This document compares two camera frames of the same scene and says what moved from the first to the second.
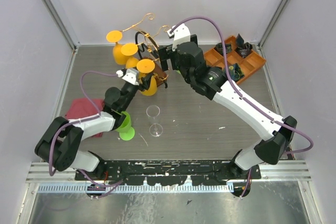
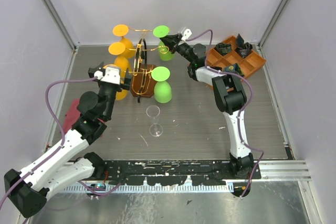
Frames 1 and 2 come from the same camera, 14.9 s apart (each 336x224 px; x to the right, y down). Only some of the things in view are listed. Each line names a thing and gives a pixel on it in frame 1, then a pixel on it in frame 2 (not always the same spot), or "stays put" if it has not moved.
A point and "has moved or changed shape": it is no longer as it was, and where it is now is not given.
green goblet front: (126, 132) → (162, 88)
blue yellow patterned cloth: (235, 73) stays put
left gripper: (146, 81) → (127, 83)
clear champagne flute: (153, 112) stays put
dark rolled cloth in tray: (228, 47) stays put
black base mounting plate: (165, 173) stays put
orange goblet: (116, 36) → (121, 30)
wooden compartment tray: (249, 64) stays put
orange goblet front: (147, 66) has moved or changed shape
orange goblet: (130, 50) → (118, 49)
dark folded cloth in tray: (243, 49) stays put
